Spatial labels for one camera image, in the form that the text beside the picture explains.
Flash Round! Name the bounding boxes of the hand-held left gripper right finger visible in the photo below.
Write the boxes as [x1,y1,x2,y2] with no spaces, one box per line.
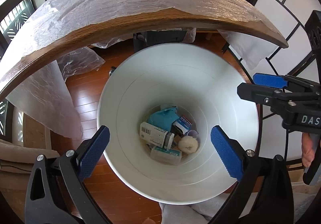
[210,125,294,224]

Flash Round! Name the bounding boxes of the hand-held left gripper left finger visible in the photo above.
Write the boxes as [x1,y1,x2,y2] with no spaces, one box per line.
[24,125,111,224]

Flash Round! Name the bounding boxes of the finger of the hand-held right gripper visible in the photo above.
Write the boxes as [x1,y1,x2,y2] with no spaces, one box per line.
[253,73,318,94]
[237,82,319,119]

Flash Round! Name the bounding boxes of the beige tape roll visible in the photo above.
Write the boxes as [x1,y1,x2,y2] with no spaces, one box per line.
[179,136,199,154]

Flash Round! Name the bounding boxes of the translucent plastic box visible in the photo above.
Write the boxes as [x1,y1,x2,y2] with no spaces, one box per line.
[150,145,183,165]

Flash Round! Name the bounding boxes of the white barcode box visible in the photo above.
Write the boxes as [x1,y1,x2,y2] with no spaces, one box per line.
[140,122,175,149]

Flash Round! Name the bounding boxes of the blue white drawstring bag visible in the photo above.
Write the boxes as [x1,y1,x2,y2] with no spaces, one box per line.
[147,106,178,132]

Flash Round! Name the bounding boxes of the white round bin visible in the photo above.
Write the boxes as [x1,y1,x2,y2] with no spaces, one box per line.
[97,43,259,206]

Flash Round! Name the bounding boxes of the person's right hand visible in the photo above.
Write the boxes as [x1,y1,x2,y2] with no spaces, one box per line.
[302,132,319,168]

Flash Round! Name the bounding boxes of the red blue white carton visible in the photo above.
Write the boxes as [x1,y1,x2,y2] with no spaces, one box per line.
[173,114,193,135]

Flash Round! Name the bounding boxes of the person's grey trousers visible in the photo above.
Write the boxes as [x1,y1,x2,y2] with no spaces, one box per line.
[158,196,218,224]

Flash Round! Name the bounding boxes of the beige cushion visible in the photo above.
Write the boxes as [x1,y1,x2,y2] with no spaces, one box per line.
[0,139,61,182]

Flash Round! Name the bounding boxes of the black-framed sliding screen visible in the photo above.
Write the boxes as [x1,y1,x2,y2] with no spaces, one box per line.
[226,0,321,184]

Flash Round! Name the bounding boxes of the clear plastic bag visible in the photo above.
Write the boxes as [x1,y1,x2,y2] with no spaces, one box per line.
[59,47,106,81]

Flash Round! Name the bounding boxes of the black table base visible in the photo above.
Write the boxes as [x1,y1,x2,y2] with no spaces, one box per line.
[133,30,188,53]

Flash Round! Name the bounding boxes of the dark-framed window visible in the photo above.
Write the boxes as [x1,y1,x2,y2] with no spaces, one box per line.
[0,0,34,46]

